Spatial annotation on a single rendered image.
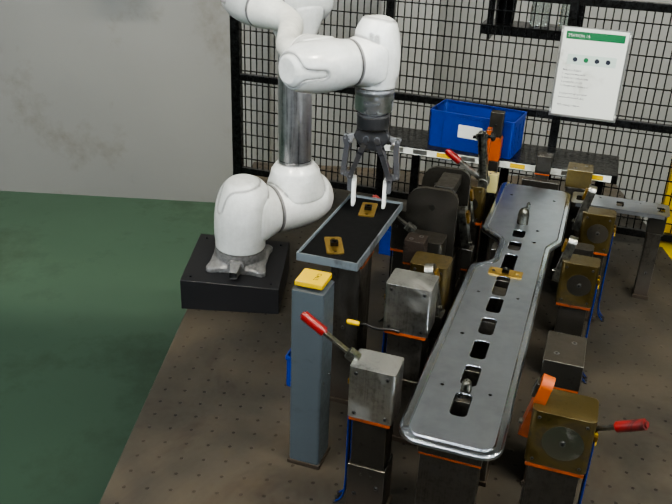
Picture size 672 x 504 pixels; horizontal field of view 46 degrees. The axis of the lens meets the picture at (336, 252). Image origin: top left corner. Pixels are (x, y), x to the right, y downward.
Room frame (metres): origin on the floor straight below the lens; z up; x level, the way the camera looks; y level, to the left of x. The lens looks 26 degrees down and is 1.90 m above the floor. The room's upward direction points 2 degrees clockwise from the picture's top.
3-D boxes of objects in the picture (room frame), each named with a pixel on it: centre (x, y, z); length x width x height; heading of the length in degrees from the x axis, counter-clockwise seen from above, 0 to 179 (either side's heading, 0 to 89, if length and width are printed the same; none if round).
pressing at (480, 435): (1.74, -0.43, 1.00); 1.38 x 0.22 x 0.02; 162
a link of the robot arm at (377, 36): (1.74, -0.06, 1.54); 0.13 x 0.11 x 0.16; 128
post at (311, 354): (1.40, 0.04, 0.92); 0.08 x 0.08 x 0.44; 72
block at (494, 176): (2.32, -0.48, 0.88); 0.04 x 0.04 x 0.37; 72
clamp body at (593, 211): (2.08, -0.76, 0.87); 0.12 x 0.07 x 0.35; 72
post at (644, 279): (2.23, -0.98, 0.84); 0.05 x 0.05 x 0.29; 72
